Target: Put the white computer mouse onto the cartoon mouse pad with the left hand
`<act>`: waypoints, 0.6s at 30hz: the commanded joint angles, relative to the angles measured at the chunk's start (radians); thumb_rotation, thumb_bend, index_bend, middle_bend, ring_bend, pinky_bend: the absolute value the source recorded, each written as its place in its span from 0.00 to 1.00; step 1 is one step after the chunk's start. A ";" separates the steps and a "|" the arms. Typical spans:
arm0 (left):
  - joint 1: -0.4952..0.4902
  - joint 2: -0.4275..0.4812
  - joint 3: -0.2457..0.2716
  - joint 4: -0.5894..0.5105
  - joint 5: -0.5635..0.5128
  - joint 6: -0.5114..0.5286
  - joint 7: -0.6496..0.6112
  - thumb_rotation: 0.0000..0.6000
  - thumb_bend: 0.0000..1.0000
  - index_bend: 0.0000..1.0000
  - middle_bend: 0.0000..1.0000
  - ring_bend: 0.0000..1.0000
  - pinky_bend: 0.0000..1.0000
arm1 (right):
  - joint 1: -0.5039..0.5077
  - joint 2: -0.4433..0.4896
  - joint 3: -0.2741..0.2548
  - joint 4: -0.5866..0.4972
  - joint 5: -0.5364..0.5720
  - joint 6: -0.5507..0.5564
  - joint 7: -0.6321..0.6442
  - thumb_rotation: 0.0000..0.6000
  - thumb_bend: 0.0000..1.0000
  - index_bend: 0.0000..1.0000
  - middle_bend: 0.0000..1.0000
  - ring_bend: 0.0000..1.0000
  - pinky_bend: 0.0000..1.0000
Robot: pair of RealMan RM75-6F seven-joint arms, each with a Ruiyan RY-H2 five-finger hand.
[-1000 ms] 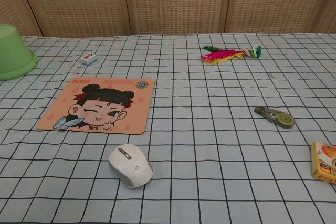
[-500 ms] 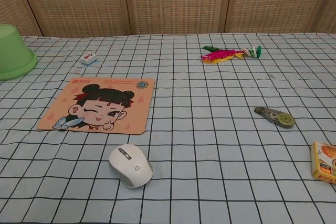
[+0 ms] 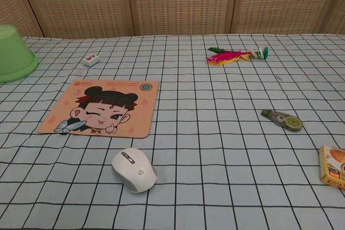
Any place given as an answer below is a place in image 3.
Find green correction tape dispenser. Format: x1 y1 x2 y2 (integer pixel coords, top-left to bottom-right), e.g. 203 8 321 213
260 109 304 133

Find yellow printed carton box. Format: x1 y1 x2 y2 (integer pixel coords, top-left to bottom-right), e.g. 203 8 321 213
319 145 345 189

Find white wireless computer mouse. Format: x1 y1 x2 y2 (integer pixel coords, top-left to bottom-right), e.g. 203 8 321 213
111 147 158 194

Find colourful feather shuttlecock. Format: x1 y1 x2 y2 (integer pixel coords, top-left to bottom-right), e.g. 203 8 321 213
206 46 270 67

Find woven rattan folding screen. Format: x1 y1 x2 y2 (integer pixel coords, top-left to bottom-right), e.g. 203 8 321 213
0 0 345 38

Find blue checked tablecloth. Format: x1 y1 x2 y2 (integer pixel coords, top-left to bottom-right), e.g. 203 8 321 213
0 33 345 230

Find green plastic basin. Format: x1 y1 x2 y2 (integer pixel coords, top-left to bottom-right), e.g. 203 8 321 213
0 24 39 83

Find white mahjong tile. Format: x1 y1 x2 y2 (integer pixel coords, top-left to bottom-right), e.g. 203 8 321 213
82 54 100 67

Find orange cartoon girl mouse pad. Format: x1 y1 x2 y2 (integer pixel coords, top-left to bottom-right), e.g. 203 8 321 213
37 80 160 139

